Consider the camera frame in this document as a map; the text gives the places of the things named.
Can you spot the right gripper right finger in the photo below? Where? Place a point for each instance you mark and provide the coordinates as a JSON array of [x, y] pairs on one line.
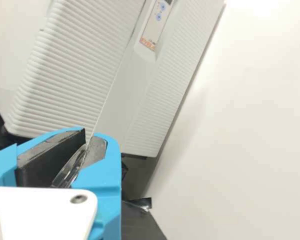
[[107, 180]]

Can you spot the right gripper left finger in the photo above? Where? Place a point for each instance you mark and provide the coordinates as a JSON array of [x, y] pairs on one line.
[[37, 160]]

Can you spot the incubator door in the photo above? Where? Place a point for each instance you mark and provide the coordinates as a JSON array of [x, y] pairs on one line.
[[77, 75]]

